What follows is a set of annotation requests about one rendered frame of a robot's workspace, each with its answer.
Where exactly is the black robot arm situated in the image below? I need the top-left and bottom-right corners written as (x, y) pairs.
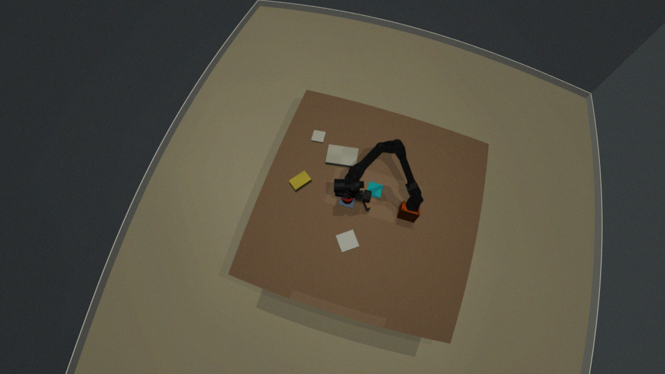
top-left (334, 139), bottom-right (424, 212)

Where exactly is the yellow rectangular block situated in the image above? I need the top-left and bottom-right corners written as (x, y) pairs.
top-left (289, 171), bottom-right (312, 192)

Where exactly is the pale grey square tile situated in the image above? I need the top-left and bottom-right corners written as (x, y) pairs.
top-left (336, 230), bottom-right (359, 252)

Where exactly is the grey flat rectangular pad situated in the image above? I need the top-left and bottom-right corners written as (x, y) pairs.
top-left (325, 144), bottom-right (358, 167)

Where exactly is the small grey flat square tile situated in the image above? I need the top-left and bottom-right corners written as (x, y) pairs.
top-left (311, 130), bottom-right (326, 143)

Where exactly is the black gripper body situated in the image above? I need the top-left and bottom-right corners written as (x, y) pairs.
top-left (335, 189), bottom-right (371, 203)

